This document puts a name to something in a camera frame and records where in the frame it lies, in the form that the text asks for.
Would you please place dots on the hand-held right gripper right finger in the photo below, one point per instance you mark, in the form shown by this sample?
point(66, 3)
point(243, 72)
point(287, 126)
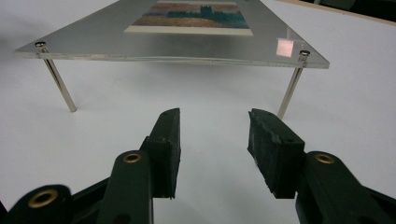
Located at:
point(274, 155)

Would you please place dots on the landscape painting print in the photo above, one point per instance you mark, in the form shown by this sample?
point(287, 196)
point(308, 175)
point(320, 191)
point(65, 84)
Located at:
point(193, 18)

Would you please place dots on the white table sheet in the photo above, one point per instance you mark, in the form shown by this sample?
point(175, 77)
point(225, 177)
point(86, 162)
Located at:
point(202, 93)

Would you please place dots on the clear acrylic photo frame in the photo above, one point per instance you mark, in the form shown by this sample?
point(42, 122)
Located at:
point(93, 40)

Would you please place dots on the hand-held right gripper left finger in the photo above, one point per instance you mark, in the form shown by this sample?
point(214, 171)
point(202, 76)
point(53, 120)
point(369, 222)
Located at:
point(165, 155)

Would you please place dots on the metal standoff leg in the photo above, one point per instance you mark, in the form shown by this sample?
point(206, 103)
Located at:
point(60, 85)
point(291, 88)

